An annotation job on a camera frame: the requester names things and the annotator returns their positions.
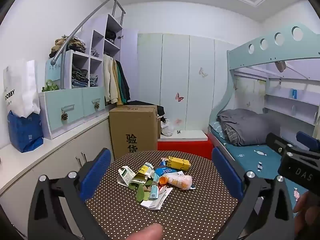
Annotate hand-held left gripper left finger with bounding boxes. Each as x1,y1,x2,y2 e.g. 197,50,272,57
27,148,118,240

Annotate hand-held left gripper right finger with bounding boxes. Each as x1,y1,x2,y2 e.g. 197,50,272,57
212,146,297,240

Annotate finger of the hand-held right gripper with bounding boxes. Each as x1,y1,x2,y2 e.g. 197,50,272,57
265,132,295,157
296,131,320,153

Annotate person's right hand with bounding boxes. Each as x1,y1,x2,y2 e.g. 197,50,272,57
293,191,320,234

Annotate person's left hand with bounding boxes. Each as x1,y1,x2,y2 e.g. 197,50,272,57
119,223,163,240

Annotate teal fish-print mattress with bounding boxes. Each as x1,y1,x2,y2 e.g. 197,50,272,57
209,121,309,207

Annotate white medicine box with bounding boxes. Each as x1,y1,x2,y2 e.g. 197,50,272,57
117,166,137,188

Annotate grey blanket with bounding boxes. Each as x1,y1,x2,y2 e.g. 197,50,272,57
217,108,274,147

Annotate brown polka-dot tablecloth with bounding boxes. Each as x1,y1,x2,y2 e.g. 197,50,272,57
84,150,241,240

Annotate flattened green yellow carton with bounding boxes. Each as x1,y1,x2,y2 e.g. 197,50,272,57
131,162,156,184

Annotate yellow drink carton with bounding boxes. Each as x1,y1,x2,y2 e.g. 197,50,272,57
166,156,191,172

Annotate green leaf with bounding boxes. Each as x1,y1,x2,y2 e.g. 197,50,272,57
136,183,151,202

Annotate plastic bottle with orange drink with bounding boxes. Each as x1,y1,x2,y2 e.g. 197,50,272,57
165,171,195,190

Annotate red step with white top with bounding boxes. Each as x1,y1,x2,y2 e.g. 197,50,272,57
157,130,216,161

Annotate white low cabinet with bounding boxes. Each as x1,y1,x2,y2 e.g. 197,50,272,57
0,104,116,232

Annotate small teal white box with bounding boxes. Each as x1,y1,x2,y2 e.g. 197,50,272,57
148,183,161,201

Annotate large cardboard box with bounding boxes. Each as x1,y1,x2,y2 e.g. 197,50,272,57
109,105,161,159

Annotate blue snack wrapper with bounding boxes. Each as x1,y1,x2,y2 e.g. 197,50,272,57
153,165,184,180

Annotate white paper leaflet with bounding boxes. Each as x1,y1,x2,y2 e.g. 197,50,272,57
140,186,174,210

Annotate narrow mint drawer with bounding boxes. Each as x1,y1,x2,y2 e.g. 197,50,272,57
82,86,106,117

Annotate white plastic bag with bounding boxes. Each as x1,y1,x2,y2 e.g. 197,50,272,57
160,118,175,137

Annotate wide mint drawer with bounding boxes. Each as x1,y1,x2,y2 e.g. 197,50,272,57
43,88,86,133

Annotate blue bag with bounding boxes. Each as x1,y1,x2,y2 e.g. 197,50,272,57
7,110,44,154

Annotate black cloth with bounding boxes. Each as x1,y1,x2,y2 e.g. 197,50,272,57
127,100,165,117

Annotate mint bunk bed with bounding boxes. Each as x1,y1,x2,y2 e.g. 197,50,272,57
207,24,320,207

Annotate green hanging jacket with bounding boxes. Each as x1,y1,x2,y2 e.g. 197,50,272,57
116,61,128,103

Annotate cream hanging jacket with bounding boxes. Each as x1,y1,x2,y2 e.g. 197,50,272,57
103,54,120,103

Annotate dark hanging jacket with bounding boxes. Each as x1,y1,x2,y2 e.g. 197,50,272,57
117,60,131,102

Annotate folded dark clothes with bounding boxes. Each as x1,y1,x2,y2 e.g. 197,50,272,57
71,65,90,89

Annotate pale blue box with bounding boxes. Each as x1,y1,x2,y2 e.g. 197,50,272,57
45,57,66,91

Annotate white paper shopping bag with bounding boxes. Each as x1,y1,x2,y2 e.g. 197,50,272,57
3,59,41,118

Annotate white wardrobe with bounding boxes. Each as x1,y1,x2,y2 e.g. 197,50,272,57
137,32,233,133

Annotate lilac stair shelf cabinet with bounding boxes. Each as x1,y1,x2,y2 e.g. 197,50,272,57
38,13,126,141

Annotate pile of brown clothes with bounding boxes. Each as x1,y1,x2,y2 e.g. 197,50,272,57
49,35,87,58

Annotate black folded clothes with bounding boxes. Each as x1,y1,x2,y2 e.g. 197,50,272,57
105,29,118,43

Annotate grey metal handrail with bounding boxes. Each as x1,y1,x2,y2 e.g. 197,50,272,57
50,0,126,66

